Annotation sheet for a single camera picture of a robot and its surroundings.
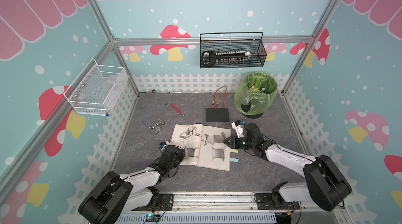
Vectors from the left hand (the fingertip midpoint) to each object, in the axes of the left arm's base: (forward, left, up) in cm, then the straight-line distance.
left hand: (186, 152), depth 90 cm
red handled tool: (+35, +12, -2) cm, 37 cm away
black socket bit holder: (+43, -13, +35) cm, 57 cm away
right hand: (+4, -21, +8) cm, 23 cm away
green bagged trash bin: (+25, -38, +21) cm, 50 cm away
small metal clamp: (+17, +21, +1) cm, 27 cm away
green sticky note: (+1, -27, +1) cm, 27 cm away
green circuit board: (-31, +14, -3) cm, 34 cm away
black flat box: (+27, -19, 0) cm, 33 cm away
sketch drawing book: (+4, -10, +1) cm, 11 cm away
